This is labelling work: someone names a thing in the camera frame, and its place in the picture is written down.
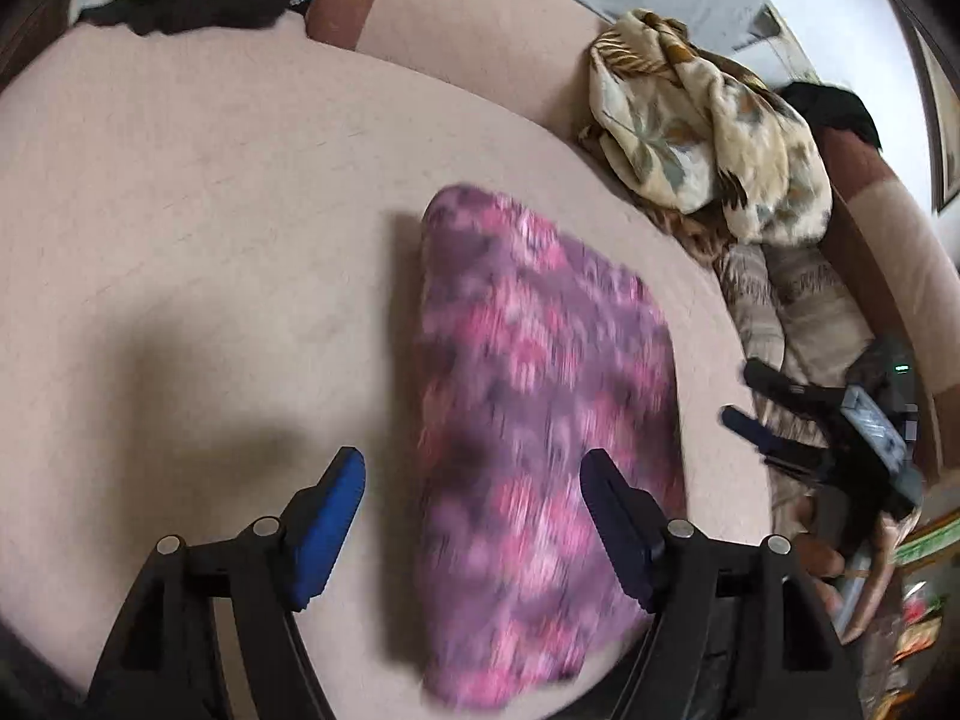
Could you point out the purple floral shirt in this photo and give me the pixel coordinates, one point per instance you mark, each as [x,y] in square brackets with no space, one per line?
[540,390]

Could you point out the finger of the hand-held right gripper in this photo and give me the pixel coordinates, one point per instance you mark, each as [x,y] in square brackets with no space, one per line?
[750,426]
[787,388]

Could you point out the beige floral blanket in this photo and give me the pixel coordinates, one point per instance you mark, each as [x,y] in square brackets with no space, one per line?
[697,127]

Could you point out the green box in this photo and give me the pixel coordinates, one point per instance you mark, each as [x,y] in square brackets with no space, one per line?
[930,541]

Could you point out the person's right hand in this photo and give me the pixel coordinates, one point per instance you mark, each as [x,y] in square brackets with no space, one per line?
[817,559]

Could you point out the black cloth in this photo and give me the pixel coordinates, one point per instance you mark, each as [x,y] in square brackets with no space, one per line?
[836,112]

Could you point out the striped beige cushion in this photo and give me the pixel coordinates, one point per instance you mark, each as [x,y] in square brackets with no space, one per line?
[802,307]

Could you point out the framed wall picture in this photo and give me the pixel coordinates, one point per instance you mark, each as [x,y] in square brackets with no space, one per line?
[941,127]

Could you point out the pink and brown bolster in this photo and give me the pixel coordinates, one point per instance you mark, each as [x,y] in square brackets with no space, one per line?
[892,240]
[450,15]

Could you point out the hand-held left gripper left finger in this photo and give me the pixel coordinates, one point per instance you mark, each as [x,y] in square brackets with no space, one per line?
[330,532]

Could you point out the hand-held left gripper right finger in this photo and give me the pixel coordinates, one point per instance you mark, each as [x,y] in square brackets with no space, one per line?
[615,525]

